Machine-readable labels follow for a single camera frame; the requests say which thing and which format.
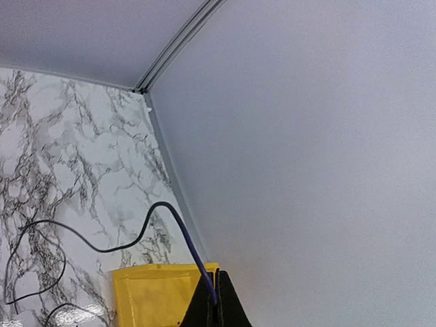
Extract left aluminium corner post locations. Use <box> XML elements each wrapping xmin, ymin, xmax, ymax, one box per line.
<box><xmin>131</xmin><ymin>0</ymin><xmax>228</xmax><ymax>95</ymax></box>

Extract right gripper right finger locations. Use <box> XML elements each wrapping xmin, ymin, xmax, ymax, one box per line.
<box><xmin>217</xmin><ymin>270</ymin><xmax>252</xmax><ymax>327</ymax></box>

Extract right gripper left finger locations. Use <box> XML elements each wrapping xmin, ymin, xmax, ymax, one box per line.
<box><xmin>180</xmin><ymin>278</ymin><xmax>217</xmax><ymax>327</ymax></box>

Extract left yellow plastic bin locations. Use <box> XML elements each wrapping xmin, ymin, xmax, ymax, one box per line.
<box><xmin>112</xmin><ymin>264</ymin><xmax>201</xmax><ymax>326</ymax></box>

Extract thin black cable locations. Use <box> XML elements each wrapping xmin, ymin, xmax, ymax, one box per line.
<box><xmin>3</xmin><ymin>202</ymin><xmax>219</xmax><ymax>306</ymax></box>

